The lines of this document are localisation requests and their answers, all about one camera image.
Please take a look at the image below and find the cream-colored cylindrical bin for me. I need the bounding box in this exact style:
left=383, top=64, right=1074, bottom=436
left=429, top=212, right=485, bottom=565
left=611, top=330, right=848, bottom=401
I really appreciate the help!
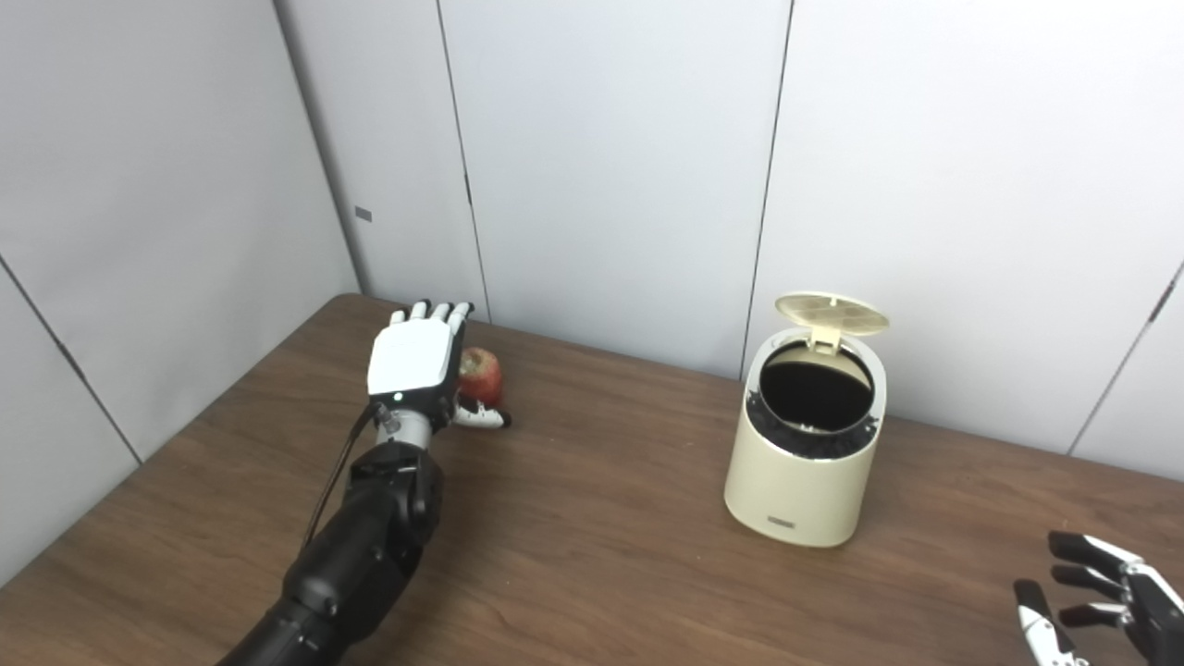
left=723, top=328, right=887, bottom=549

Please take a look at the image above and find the round cream bin lid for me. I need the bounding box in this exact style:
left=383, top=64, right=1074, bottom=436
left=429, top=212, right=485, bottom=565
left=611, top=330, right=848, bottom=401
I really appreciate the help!
left=774, top=293, right=890, bottom=352

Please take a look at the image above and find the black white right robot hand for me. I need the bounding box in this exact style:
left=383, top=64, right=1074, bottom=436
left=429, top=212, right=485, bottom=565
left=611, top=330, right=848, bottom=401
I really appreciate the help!
left=1013, top=530, right=1184, bottom=666

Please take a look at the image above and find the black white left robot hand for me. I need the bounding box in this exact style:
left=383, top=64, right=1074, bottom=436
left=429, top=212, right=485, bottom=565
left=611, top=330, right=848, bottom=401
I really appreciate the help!
left=366, top=300, right=512, bottom=431

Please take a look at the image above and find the red apple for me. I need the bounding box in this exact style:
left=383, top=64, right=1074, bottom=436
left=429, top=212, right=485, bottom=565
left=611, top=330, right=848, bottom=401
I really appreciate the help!
left=458, top=347, right=503, bottom=405

